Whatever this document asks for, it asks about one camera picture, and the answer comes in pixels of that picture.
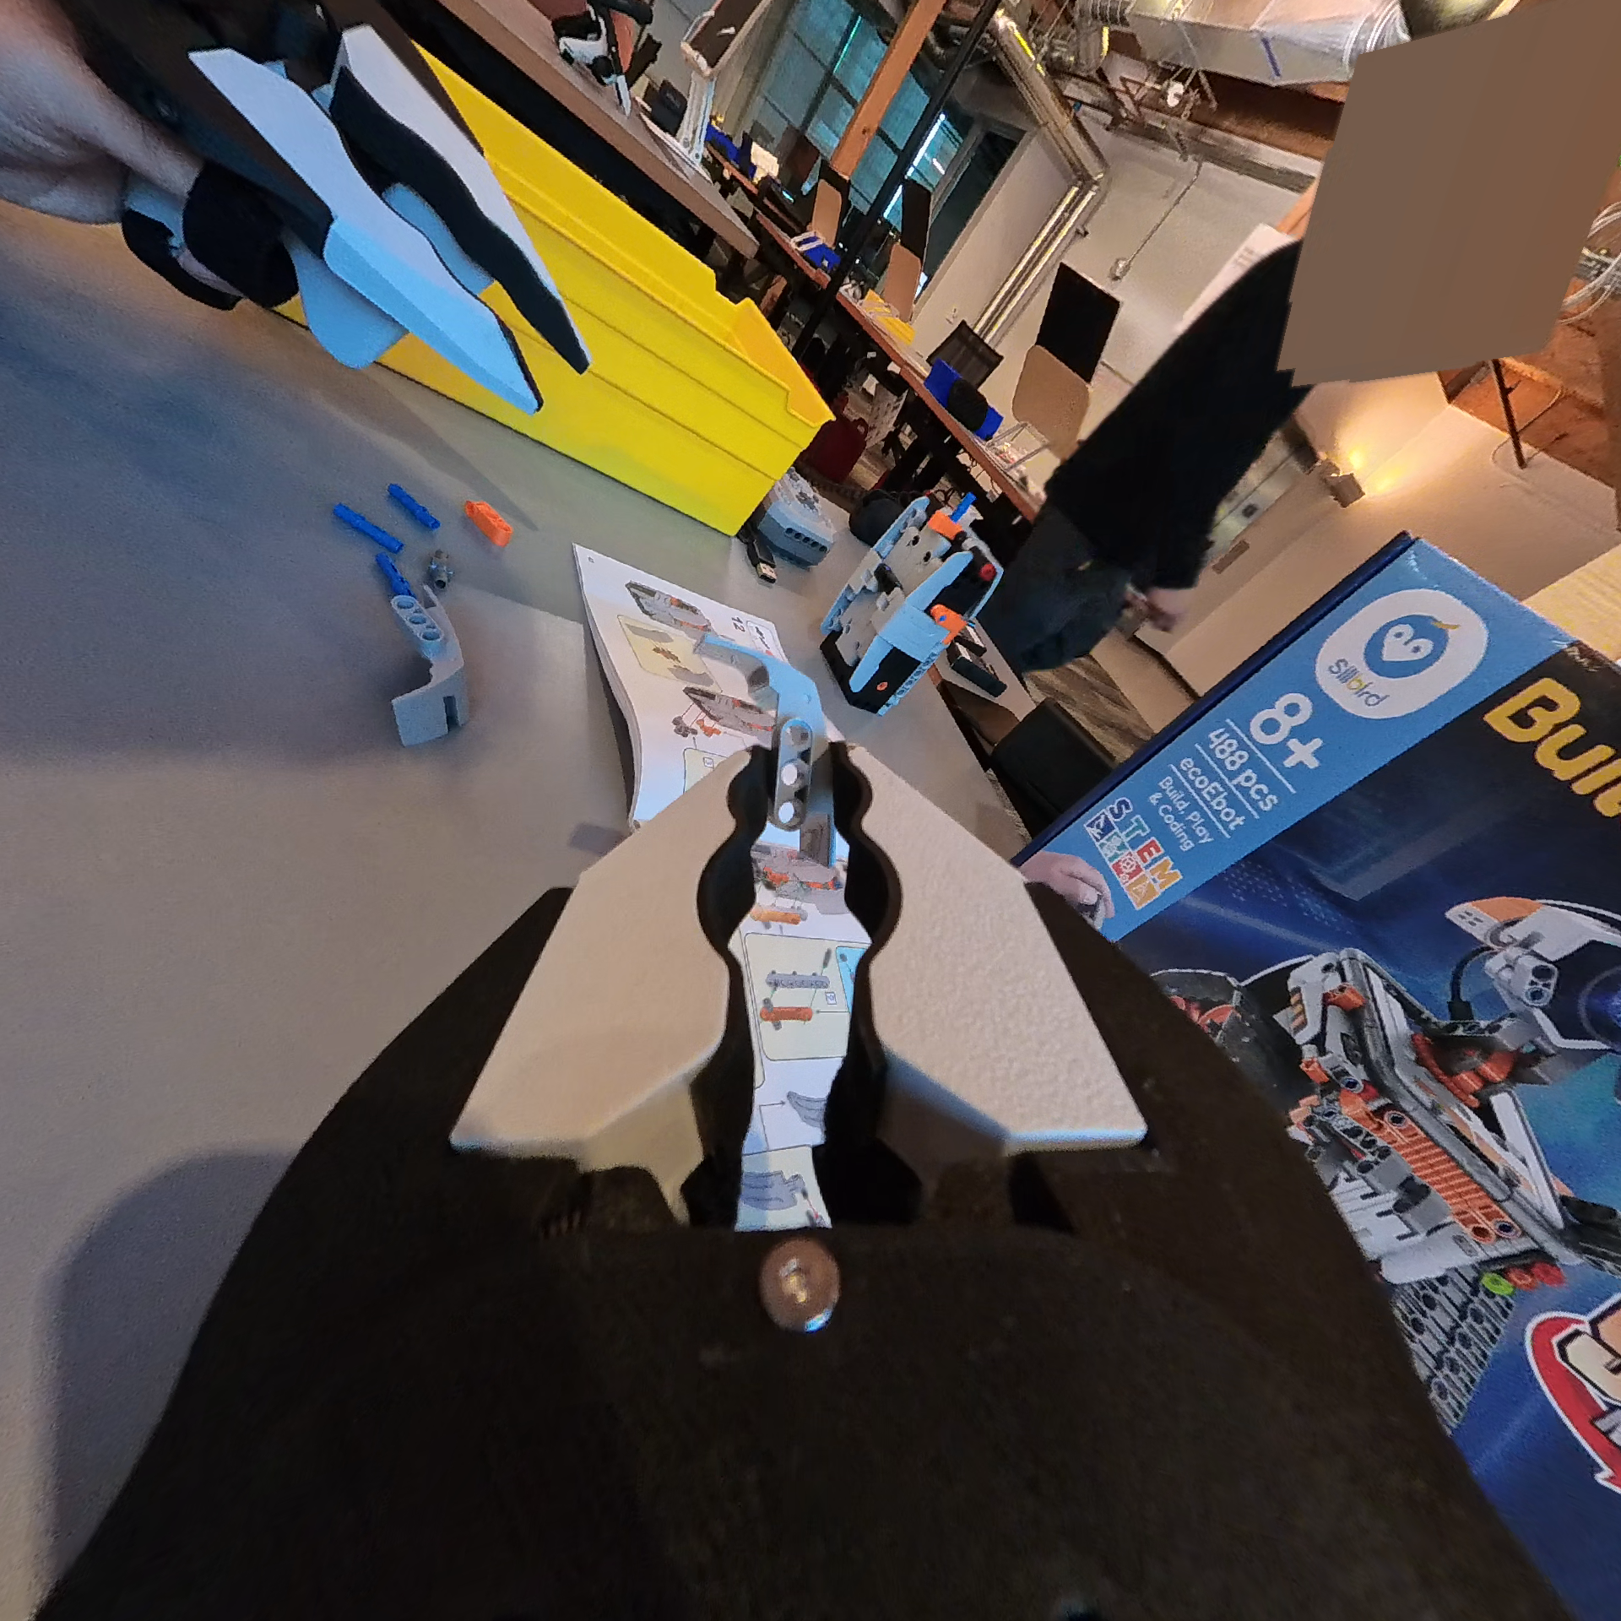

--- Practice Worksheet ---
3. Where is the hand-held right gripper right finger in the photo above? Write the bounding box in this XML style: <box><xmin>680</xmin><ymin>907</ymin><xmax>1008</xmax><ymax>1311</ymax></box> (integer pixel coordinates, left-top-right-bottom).
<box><xmin>819</xmin><ymin>742</ymin><xmax>1149</xmax><ymax>1228</ymax></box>

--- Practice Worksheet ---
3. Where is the blue robot kit box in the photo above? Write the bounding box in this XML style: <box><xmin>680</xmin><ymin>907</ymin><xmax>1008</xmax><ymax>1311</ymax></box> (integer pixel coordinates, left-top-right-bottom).
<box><xmin>1012</xmin><ymin>533</ymin><xmax>1621</xmax><ymax>1621</ymax></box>

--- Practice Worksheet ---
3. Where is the black rectangular box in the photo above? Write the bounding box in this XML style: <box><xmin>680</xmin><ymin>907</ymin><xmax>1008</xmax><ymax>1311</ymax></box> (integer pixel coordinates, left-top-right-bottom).
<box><xmin>987</xmin><ymin>697</ymin><xmax>1155</xmax><ymax>834</ymax></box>

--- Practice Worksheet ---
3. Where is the yellow plastic bin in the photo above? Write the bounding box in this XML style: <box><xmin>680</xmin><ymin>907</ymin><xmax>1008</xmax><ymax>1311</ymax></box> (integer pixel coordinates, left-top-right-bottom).
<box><xmin>269</xmin><ymin>41</ymin><xmax>837</xmax><ymax>539</ymax></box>

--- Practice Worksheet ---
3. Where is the person's left hand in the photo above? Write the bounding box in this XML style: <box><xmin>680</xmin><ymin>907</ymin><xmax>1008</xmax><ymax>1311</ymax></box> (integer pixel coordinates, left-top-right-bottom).
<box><xmin>0</xmin><ymin>14</ymin><xmax>190</xmax><ymax>228</ymax></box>

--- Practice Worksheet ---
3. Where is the black plain chair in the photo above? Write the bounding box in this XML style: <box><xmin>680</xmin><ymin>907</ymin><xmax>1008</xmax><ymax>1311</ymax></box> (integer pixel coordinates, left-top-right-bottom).
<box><xmin>1028</xmin><ymin>263</ymin><xmax>1122</xmax><ymax>385</ymax></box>

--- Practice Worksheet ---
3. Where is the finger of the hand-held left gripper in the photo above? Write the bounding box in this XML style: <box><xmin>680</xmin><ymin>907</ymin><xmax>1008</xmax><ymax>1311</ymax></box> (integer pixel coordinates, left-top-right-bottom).
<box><xmin>186</xmin><ymin>47</ymin><xmax>545</xmax><ymax>417</ymax></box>
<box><xmin>329</xmin><ymin>24</ymin><xmax>592</xmax><ymax>379</ymax></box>

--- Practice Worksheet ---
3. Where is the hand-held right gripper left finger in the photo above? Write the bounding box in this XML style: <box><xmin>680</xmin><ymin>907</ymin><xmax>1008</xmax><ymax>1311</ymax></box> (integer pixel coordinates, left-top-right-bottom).
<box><xmin>449</xmin><ymin>745</ymin><xmax>769</xmax><ymax>1228</ymax></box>

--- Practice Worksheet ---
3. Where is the silver ventilation duct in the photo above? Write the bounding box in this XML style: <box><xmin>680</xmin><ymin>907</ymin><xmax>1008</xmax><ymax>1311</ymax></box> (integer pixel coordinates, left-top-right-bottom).
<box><xmin>987</xmin><ymin>0</ymin><xmax>1394</xmax><ymax>344</ymax></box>

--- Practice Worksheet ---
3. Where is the grey control hub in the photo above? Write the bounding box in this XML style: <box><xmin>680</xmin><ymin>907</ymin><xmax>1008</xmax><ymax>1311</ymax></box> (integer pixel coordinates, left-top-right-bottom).
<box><xmin>754</xmin><ymin>469</ymin><xmax>837</xmax><ymax>570</ymax></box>

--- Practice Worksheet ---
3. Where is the grey curved panel brick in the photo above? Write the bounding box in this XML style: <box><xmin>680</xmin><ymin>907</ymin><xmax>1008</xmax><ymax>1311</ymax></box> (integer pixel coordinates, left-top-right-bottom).
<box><xmin>700</xmin><ymin>632</ymin><xmax>827</xmax><ymax>834</ymax></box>
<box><xmin>385</xmin><ymin>591</ymin><xmax>472</xmax><ymax>747</ymax></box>

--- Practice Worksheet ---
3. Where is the wooden plain chair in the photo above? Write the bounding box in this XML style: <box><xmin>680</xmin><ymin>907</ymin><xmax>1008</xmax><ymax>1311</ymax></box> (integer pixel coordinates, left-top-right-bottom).
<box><xmin>1010</xmin><ymin>342</ymin><xmax>1095</xmax><ymax>467</ymax></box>

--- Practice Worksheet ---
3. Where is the partly built robot model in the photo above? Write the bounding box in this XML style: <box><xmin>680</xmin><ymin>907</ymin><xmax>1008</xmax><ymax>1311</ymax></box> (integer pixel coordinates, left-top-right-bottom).
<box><xmin>817</xmin><ymin>493</ymin><xmax>1005</xmax><ymax>720</ymax></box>

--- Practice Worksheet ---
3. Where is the open instruction booklet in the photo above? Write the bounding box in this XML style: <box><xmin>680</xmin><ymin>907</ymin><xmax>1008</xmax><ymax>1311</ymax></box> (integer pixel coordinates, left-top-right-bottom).
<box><xmin>572</xmin><ymin>543</ymin><xmax>877</xmax><ymax>1234</ymax></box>

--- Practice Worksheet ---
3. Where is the blue storage bin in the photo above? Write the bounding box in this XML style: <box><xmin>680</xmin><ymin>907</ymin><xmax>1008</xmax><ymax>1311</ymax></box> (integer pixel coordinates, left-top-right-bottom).
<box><xmin>922</xmin><ymin>357</ymin><xmax>1005</xmax><ymax>429</ymax></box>

